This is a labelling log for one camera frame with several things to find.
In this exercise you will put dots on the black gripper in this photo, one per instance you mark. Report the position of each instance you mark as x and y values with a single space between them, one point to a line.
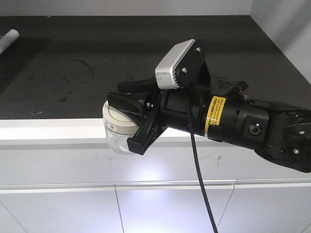
183 109

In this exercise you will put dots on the glass jar with white lid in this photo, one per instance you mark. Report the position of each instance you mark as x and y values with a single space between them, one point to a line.
118 128

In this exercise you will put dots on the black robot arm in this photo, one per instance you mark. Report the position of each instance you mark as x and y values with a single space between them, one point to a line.
278 133

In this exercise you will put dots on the white cabinet with drawers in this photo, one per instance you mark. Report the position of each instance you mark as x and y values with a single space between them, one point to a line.
60 176

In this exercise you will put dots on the white paper roll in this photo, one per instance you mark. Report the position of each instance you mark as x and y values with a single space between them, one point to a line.
8 39

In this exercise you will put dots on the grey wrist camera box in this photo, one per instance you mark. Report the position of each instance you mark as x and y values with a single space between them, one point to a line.
181 65

